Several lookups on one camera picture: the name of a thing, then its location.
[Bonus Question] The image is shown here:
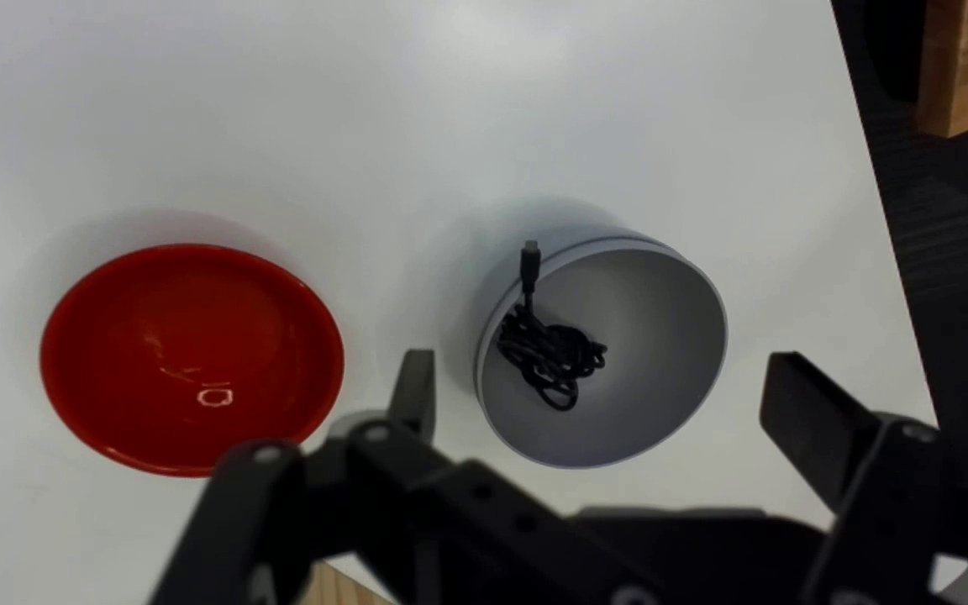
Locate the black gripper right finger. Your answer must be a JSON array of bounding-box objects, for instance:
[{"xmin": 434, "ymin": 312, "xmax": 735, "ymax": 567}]
[{"xmin": 755, "ymin": 350, "xmax": 968, "ymax": 605}]

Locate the black cable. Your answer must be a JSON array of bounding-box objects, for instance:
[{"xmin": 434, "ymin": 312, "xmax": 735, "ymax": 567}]
[{"xmin": 495, "ymin": 237, "xmax": 613, "ymax": 412}]

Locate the red bowl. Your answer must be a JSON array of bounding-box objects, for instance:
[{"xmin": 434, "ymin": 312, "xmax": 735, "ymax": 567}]
[{"xmin": 37, "ymin": 241, "xmax": 351, "ymax": 481}]

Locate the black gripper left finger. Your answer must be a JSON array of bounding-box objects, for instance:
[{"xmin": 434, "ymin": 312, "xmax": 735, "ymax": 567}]
[{"xmin": 148, "ymin": 345, "xmax": 579, "ymax": 605}]

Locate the grey bowl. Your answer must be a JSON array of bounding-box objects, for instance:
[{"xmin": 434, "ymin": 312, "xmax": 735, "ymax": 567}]
[{"xmin": 470, "ymin": 227, "xmax": 732, "ymax": 471}]

